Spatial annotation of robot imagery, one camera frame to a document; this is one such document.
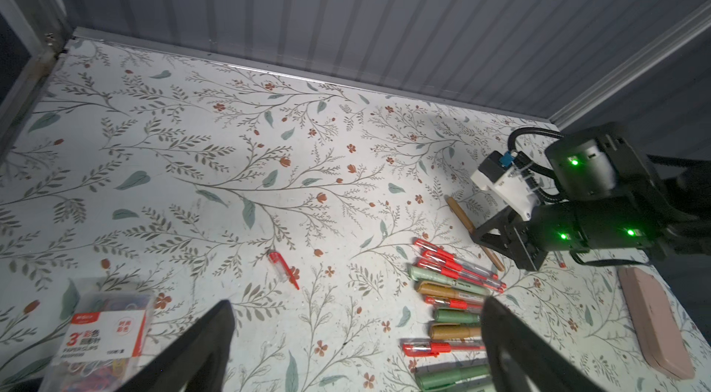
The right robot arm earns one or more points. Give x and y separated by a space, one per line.
591 190

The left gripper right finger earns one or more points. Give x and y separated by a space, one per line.
519 360

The red pen cap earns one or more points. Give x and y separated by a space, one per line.
283 268

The paper clip box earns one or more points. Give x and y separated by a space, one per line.
103 344

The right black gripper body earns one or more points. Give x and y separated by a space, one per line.
579 227

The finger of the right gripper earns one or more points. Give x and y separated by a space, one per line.
505 233

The pink pencil case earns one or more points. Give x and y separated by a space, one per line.
658 333

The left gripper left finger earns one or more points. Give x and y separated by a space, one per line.
196 361

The floral table mat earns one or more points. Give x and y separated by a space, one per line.
147 171

